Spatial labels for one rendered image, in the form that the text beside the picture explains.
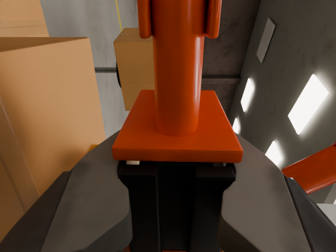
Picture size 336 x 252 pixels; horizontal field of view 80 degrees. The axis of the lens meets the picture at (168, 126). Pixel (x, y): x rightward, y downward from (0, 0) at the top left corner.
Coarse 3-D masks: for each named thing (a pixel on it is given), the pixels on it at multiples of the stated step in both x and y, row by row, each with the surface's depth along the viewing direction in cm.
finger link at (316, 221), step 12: (288, 180) 9; (300, 192) 8; (300, 204) 7; (312, 204) 7; (300, 216) 7; (312, 216) 7; (324, 216) 7; (312, 228) 7; (324, 228) 7; (312, 240) 6; (324, 240) 6
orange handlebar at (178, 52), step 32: (160, 0) 7; (192, 0) 7; (160, 32) 8; (192, 32) 8; (160, 64) 8; (192, 64) 8; (160, 96) 9; (192, 96) 9; (160, 128) 10; (192, 128) 10
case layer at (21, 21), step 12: (0, 0) 61; (12, 0) 66; (24, 0) 71; (36, 0) 77; (0, 12) 61; (12, 12) 66; (24, 12) 71; (36, 12) 77; (0, 24) 61; (12, 24) 66; (24, 24) 71; (36, 24) 77; (0, 36) 61; (12, 36) 66; (24, 36) 71; (36, 36) 77; (48, 36) 84
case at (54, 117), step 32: (0, 64) 15; (32, 64) 18; (64, 64) 23; (0, 96) 15; (32, 96) 18; (64, 96) 23; (96, 96) 32; (0, 128) 15; (32, 128) 18; (64, 128) 23; (96, 128) 33; (0, 160) 15; (32, 160) 18; (64, 160) 23; (0, 192) 15; (32, 192) 18; (0, 224) 15
